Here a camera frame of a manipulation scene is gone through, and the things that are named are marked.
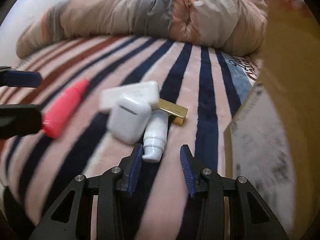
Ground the brown cardboard box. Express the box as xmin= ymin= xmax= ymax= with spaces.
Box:
xmin=225 ymin=0 xmax=319 ymax=239

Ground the white rectangular power bank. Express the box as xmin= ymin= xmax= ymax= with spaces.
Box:
xmin=99 ymin=81 xmax=159 ymax=114

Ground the white earbuds case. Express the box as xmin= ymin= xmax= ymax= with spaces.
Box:
xmin=107 ymin=94 xmax=152 ymax=145

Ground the pink spray bottle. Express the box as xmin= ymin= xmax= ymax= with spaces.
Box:
xmin=42 ymin=78 xmax=89 ymax=139

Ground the rolled pink grey duvet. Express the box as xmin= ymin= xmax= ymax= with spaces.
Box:
xmin=16 ymin=0 xmax=267 ymax=58

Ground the small white pump bottle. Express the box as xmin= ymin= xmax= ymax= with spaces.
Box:
xmin=142 ymin=109 xmax=168 ymax=163

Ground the gold rectangular box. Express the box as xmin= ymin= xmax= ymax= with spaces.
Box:
xmin=158 ymin=99 xmax=188 ymax=126

